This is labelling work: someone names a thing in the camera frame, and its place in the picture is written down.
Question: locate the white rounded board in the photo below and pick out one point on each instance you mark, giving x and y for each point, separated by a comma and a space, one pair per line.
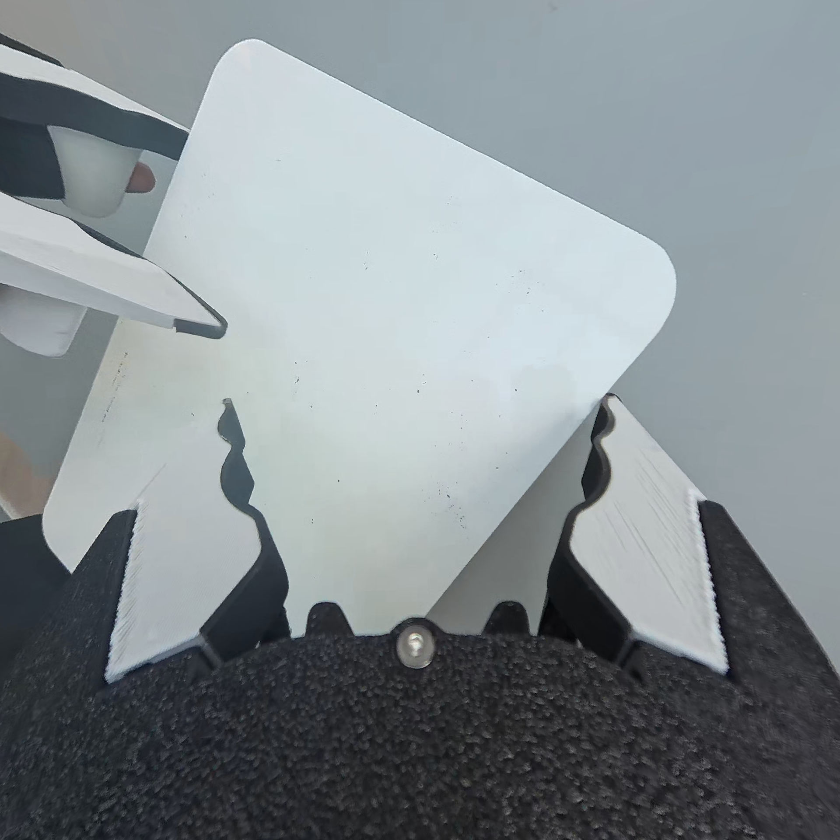
394, 295

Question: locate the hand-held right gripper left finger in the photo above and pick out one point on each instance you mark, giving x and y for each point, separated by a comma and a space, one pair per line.
184, 558

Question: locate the grey desk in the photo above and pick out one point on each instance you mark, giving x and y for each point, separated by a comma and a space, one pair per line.
590, 131

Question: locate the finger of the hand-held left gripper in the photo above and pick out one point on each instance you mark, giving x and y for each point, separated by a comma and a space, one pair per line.
98, 85
79, 269

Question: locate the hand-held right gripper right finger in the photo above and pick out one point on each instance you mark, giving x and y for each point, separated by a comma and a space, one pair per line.
649, 558

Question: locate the person's left hand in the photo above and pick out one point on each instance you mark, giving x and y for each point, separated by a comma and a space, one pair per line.
142, 178

